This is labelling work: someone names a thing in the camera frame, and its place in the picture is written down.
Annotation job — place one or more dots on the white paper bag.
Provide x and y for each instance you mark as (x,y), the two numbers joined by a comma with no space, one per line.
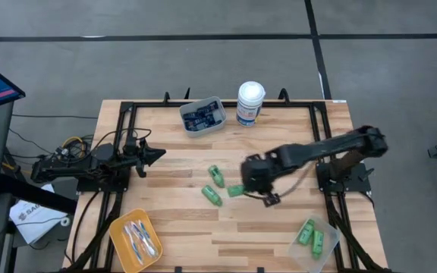
(36,227)

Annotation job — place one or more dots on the yellow plastic tray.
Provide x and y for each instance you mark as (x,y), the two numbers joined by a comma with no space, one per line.
(121,235)

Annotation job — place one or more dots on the clear plastic container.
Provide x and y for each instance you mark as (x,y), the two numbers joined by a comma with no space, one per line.
(298,255)

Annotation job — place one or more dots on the plastic wrapped toothbrush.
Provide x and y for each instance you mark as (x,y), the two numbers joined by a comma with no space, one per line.
(147,237)
(132,242)
(141,239)

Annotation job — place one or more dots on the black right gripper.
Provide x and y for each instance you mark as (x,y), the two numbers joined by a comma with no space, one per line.
(264,172)

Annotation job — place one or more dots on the black stand beam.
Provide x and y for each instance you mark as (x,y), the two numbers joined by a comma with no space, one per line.
(32,193)

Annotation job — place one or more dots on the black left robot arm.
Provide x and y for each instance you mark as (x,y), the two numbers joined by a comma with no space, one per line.
(70,168)

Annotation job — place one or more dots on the small green bottle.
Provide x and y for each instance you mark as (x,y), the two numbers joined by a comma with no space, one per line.
(318,242)
(216,176)
(211,195)
(235,190)
(306,232)

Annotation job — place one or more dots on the white sticker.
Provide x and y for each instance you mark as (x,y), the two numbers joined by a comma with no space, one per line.
(340,101)

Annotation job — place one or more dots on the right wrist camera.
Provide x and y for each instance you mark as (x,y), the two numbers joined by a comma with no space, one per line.
(271,199)

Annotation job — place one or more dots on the white wipes canister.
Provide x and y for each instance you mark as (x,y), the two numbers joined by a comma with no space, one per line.
(249,104)

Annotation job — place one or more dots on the white tape roll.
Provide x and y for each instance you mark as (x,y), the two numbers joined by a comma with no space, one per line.
(61,222)

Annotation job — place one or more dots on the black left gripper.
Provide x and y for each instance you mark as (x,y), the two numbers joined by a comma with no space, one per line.
(133,155)

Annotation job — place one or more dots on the grey plastic bin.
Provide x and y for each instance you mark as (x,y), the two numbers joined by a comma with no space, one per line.
(220,127)

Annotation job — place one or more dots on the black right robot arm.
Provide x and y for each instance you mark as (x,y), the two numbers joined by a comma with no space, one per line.
(328,146)

